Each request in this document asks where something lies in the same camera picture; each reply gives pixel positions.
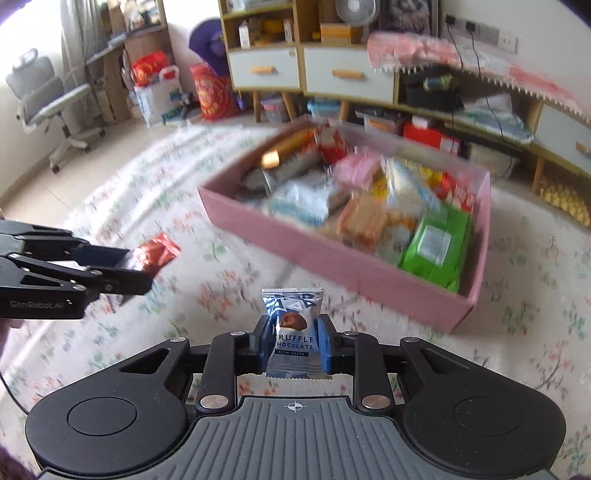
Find long wooden cabinet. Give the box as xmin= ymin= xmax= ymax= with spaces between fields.
xmin=217 ymin=0 xmax=591 ymax=195

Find pile of papers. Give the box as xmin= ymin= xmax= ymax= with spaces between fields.
xmin=462 ymin=95 xmax=536 ymax=141

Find small orange snack packet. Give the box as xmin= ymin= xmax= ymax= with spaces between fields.
xmin=388 ymin=212 xmax=419 ymax=259

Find white shopping bag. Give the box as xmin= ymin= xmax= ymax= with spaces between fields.
xmin=134 ymin=65 xmax=183 ymax=127

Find floral tablecloth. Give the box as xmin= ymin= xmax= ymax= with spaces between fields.
xmin=0 ymin=124 xmax=591 ymax=480

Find purple plush toy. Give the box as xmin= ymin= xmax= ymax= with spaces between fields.
xmin=188 ymin=18 xmax=232 ymax=77

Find yellow box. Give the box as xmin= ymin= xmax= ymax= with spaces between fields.
xmin=320 ymin=23 xmax=365 ymax=44

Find blue white chocolate packet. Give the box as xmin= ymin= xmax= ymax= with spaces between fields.
xmin=261 ymin=287 xmax=334 ymax=380

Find yellow snack packet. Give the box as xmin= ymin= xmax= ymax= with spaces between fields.
xmin=369 ymin=167 xmax=444 ymax=199

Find long silver cookie packet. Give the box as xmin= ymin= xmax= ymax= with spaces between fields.
xmin=242 ymin=154 xmax=324 ymax=192

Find long clear cracker packet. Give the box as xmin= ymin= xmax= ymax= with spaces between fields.
xmin=383 ymin=159 xmax=441 ymax=213

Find small white fan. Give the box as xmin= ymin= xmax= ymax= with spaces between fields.
xmin=335 ymin=0 xmax=377 ymax=29

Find small red bag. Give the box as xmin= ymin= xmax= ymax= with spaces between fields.
xmin=131 ymin=52 xmax=169 ymax=86

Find pink snack packet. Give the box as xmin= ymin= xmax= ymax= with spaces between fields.
xmin=333 ymin=152 xmax=384 ymax=190

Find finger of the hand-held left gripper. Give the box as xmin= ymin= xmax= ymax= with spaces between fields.
xmin=0 ymin=257 xmax=154 ymax=320
xmin=0 ymin=220 xmax=133 ymax=269

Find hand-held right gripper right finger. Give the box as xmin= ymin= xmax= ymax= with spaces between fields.
xmin=315 ymin=314 xmax=472 ymax=411

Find clear wafer packet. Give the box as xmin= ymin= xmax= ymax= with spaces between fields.
xmin=337 ymin=191 xmax=391 ymax=252

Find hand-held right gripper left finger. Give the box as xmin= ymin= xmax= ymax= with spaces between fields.
xmin=119 ymin=315 xmax=279 ymax=412

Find round red gift bag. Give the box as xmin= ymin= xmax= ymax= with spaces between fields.
xmin=190 ymin=64 xmax=242 ymax=121

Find tray of yellow balls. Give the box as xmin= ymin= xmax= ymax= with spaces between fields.
xmin=539 ymin=175 xmax=591 ymax=227

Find small red candy packet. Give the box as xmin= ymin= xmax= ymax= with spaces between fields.
xmin=127 ymin=232 xmax=182 ymax=280

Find grey office chair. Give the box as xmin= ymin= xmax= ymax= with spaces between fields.
xmin=6 ymin=48 xmax=106 ymax=174

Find pink cardboard box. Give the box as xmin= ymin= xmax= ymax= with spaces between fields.
xmin=198 ymin=117 xmax=491 ymax=334

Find white snack packet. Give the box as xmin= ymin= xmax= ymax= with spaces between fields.
xmin=263 ymin=178 xmax=349 ymax=227

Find gold snack packet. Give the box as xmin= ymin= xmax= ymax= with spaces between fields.
xmin=261 ymin=129 xmax=319 ymax=169

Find green snack packet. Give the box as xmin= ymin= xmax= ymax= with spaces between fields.
xmin=398 ymin=203 xmax=474 ymax=294

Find white drawer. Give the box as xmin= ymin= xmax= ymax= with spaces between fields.
xmin=303 ymin=46 xmax=396 ymax=105
xmin=537 ymin=104 xmax=591 ymax=163
xmin=228 ymin=46 xmax=302 ymax=92

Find blue lidded storage box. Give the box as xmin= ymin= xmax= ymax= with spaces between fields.
xmin=307 ymin=99 xmax=342 ymax=123

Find grey curtain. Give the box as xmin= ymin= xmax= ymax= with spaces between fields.
xmin=60 ymin=0 xmax=100 ymax=88

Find wooden desk shelf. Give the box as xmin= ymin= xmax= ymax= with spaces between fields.
xmin=85 ymin=0 xmax=171 ymax=123

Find large red snack packet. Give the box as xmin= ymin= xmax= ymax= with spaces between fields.
xmin=314 ymin=124 xmax=350 ymax=164

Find wall socket strip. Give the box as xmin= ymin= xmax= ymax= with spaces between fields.
xmin=444 ymin=14 xmax=500 ymax=40

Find clear storage box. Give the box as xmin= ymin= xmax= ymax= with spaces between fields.
xmin=261 ymin=95 xmax=289 ymax=123

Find pink fringed cloth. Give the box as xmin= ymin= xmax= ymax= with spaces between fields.
xmin=367 ymin=30 xmax=578 ymax=125

